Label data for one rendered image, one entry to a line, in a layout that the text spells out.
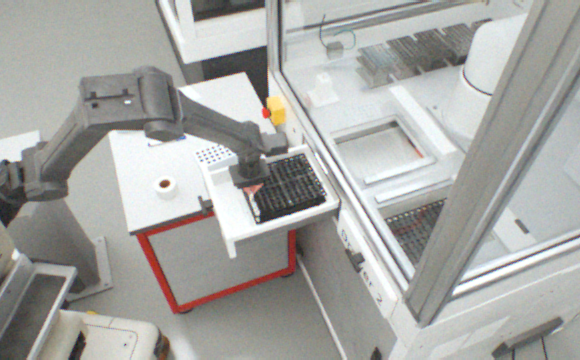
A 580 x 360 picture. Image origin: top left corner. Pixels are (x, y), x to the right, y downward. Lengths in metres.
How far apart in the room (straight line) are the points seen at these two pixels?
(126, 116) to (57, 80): 2.80
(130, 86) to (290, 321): 1.56
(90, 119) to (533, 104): 0.59
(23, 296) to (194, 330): 1.10
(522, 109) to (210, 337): 1.74
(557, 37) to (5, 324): 1.09
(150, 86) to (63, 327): 0.81
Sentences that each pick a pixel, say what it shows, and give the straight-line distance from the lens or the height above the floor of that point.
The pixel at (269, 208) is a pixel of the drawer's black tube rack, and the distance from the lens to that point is 1.32.
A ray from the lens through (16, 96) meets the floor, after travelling 3.51.
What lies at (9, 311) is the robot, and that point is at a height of 1.05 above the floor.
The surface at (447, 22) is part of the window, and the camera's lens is 0.75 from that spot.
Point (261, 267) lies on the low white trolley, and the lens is 2.00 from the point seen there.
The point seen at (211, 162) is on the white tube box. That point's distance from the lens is 1.59.
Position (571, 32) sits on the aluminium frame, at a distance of 0.58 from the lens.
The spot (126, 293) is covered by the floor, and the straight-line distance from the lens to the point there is 2.31.
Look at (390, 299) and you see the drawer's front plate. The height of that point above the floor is 0.93.
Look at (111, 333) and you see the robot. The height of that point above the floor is 0.28.
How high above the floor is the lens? 1.97
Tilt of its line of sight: 51 degrees down
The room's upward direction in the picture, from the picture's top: straight up
